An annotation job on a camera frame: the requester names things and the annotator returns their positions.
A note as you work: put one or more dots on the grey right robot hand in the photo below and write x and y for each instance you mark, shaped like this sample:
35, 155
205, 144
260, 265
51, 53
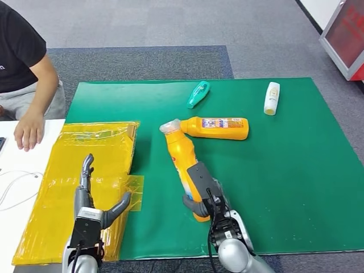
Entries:
196, 207

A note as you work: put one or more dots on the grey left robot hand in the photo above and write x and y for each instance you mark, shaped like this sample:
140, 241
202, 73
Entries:
82, 199

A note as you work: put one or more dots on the person's left hand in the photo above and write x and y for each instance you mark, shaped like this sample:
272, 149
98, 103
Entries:
28, 132

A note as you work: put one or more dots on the orange bottle with clear cap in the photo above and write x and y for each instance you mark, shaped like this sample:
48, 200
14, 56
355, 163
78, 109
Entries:
219, 132
182, 154

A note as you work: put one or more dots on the person's left forearm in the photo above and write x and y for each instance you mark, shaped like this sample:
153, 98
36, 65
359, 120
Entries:
44, 88

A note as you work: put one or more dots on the teal plastic bottle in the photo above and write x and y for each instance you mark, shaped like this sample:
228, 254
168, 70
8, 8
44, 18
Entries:
198, 95

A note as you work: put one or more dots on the white plastic bottle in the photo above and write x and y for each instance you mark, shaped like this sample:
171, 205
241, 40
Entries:
271, 98

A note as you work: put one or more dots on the dark flat device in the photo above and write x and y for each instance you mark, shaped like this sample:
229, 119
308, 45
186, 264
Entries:
1, 145

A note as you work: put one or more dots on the yellow plastic-wrapped box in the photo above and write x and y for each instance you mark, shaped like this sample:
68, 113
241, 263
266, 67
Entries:
57, 181

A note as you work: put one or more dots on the person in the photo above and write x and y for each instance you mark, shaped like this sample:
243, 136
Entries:
16, 49

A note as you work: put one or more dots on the green table mat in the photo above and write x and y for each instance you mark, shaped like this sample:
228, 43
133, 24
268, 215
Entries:
269, 173

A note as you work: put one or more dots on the dark grey floor rug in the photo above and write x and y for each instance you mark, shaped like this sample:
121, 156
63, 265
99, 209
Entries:
142, 62

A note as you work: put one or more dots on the red and white cabinet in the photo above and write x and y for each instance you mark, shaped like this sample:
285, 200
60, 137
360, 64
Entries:
345, 34

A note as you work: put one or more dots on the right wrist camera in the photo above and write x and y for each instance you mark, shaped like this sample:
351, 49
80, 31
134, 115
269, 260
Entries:
202, 179

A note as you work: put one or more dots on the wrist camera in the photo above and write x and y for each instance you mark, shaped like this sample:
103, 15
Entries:
85, 230
202, 179

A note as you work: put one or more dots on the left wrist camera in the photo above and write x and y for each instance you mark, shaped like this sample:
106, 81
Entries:
85, 230

